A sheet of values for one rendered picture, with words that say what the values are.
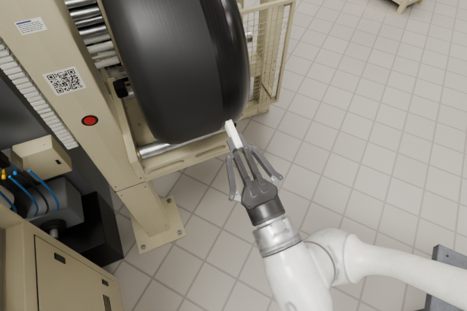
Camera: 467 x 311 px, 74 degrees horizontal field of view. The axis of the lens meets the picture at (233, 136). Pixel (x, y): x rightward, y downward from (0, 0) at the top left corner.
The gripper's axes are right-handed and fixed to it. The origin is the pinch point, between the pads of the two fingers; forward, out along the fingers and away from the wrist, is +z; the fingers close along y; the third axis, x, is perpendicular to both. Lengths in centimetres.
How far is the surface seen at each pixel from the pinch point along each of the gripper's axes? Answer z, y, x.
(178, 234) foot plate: -7, 23, 120
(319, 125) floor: 28, -93, 131
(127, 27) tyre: 26.3, 14.4, -11.7
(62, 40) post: 32.6, 28.6, -5.3
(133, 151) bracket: 15.4, 24.5, 29.6
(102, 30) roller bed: 64, 22, 30
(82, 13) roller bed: 66, 26, 22
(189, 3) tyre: 26.9, 0.6, -13.7
